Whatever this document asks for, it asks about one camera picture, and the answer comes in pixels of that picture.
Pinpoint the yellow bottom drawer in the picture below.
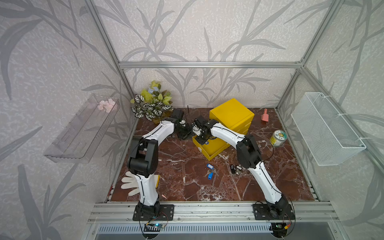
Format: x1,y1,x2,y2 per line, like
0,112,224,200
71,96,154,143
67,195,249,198
193,136,231,161

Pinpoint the yellow drawer cabinet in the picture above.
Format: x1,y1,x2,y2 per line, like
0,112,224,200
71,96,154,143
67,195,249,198
210,99,255,135

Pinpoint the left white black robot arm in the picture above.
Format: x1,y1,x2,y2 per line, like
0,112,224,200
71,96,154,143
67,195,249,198
127,118,192,210

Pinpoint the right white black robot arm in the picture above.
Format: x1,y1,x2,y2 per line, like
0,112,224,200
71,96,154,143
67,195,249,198
193,116,289,216

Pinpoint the artificial potted plant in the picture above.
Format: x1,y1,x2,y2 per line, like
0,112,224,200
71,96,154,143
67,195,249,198
131,81,173,124

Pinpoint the pink plastic scoop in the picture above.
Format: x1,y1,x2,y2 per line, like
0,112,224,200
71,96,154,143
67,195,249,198
261,109,269,122

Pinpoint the white work glove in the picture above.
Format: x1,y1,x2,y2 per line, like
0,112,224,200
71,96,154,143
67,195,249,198
121,171,160,197

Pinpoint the pink artificial flower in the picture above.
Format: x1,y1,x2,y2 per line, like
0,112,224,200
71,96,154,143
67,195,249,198
97,99,116,113

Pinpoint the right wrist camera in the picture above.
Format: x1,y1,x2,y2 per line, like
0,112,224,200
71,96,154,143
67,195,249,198
192,125,201,136

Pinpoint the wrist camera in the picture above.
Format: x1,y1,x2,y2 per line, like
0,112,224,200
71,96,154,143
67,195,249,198
192,125,201,136
171,109,186,125

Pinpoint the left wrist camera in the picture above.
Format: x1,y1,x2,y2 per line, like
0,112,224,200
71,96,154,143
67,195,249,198
171,109,186,125

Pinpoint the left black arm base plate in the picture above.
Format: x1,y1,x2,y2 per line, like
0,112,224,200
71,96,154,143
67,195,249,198
133,203,175,222

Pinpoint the aluminium frame crossbar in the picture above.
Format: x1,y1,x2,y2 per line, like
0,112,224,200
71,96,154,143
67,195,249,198
119,62,301,69

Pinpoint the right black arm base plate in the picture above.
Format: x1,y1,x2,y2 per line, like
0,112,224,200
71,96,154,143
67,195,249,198
252,203,296,221

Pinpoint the clear acrylic wall shelf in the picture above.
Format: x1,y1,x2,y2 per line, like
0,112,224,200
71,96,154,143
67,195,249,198
44,94,120,164

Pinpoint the aluminium front rail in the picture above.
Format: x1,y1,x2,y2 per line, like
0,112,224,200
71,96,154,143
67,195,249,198
88,202,340,224

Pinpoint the white wire basket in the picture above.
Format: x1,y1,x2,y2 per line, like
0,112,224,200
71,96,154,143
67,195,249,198
291,92,367,166

